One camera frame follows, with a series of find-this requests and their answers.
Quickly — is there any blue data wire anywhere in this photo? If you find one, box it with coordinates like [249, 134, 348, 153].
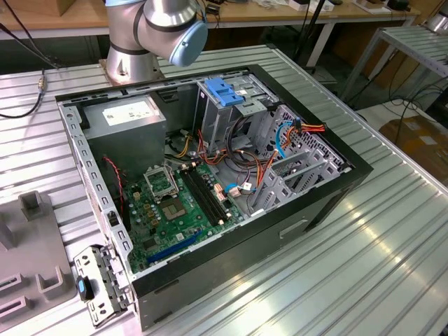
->
[223, 120, 302, 200]

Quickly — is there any grey metal disk bay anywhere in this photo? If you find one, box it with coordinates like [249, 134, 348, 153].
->
[250, 146, 351, 218]

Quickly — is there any black RAM slot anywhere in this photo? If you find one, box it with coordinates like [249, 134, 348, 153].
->
[189, 168, 225, 223]
[185, 169, 222, 225]
[181, 171, 218, 227]
[193, 167, 229, 221]

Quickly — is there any grey metal drive cage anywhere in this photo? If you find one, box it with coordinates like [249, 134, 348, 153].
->
[194, 75, 281, 155]

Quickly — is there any CPU socket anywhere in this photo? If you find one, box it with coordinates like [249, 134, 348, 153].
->
[160, 197, 187, 222]

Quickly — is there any green motherboard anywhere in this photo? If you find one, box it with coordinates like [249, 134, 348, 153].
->
[122, 161, 248, 274]

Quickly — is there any blue plastic cage latch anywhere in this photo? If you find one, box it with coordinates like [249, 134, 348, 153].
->
[204, 78, 244, 106]

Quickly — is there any blue expansion slot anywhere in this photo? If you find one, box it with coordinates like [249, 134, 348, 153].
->
[146, 229, 204, 265]

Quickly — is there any black PC case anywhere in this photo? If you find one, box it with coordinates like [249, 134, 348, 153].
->
[54, 64, 374, 332]

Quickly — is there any grey power supply unit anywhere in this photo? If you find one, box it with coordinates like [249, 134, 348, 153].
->
[82, 96, 167, 179]

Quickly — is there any black case fan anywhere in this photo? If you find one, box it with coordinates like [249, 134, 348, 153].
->
[101, 155, 125, 228]

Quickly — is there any wooden desk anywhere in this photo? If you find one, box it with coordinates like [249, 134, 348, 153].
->
[208, 0, 421, 67]
[0, 0, 110, 41]

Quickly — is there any large flat cardboard box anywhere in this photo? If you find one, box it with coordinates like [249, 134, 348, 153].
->
[379, 117, 448, 176]

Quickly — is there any grey parts rack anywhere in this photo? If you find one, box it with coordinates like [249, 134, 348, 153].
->
[0, 190, 78, 326]

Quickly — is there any metal slat side table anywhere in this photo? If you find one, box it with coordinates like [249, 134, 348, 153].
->
[341, 26, 448, 102]

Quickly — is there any small brown cardboard box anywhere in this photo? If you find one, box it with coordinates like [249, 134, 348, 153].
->
[52, 0, 71, 17]

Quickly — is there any silver metal cylinder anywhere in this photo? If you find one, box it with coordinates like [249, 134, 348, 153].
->
[425, 13, 448, 34]

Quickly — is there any thin wire locking lever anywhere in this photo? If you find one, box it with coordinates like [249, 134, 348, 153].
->
[167, 164, 181, 195]

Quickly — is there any metal socket cover frame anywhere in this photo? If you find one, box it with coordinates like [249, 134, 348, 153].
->
[143, 165, 180, 203]

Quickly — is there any black blue bracket latch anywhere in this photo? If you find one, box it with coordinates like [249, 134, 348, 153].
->
[76, 275, 95, 302]

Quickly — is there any silver card retention bracket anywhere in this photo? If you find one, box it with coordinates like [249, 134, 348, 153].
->
[72, 244, 136, 328]

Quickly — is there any grey cable with metal plug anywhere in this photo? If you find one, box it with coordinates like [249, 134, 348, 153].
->
[0, 68, 48, 119]

